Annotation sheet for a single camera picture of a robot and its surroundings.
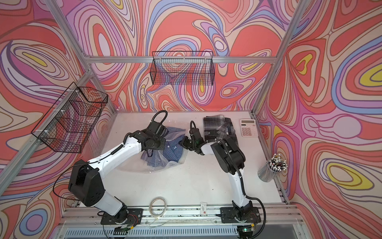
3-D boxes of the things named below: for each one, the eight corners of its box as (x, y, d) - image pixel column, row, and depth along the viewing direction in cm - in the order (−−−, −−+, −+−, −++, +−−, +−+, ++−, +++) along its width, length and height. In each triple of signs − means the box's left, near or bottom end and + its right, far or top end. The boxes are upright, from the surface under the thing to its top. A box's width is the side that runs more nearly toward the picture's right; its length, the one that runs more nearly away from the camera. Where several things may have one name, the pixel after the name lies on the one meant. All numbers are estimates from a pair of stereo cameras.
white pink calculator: (242, 136, 107) (243, 134, 104) (238, 121, 117) (239, 118, 114) (259, 136, 107) (260, 134, 104) (253, 121, 117) (254, 118, 114)
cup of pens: (259, 182, 87) (273, 169, 72) (255, 168, 92) (267, 153, 78) (273, 182, 87) (289, 169, 72) (268, 168, 92) (282, 153, 78)
